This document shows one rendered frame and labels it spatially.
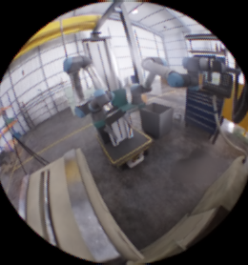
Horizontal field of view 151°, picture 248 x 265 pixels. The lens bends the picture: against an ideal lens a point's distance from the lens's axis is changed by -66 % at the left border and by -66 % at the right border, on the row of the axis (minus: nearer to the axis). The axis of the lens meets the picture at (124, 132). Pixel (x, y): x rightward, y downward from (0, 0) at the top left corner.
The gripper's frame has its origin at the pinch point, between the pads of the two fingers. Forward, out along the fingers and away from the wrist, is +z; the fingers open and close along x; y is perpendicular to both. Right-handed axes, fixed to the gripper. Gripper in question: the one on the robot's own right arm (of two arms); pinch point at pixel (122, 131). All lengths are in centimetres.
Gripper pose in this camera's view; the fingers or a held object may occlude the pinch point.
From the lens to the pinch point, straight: 63.0
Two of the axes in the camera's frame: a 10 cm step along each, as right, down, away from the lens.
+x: -7.4, 5.8, -3.4
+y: -4.4, -0.3, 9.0
